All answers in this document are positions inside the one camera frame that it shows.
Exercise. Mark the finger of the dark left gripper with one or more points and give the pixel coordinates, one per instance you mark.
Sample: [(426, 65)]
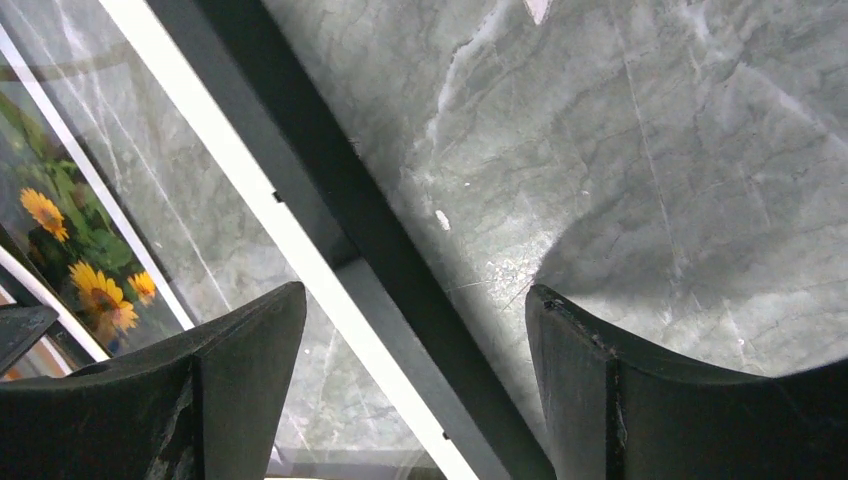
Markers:
[(21, 328)]

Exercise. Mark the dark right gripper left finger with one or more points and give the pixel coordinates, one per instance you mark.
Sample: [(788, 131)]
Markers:
[(203, 404)]

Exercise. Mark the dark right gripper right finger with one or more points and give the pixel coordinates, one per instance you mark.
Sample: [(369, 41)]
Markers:
[(618, 406)]

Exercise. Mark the sunflower photo print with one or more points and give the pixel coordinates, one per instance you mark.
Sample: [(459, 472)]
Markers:
[(53, 215)]

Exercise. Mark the clear glass pane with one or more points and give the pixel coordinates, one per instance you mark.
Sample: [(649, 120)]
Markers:
[(208, 253)]

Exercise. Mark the white mat board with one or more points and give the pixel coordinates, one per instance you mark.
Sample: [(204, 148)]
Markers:
[(291, 212)]

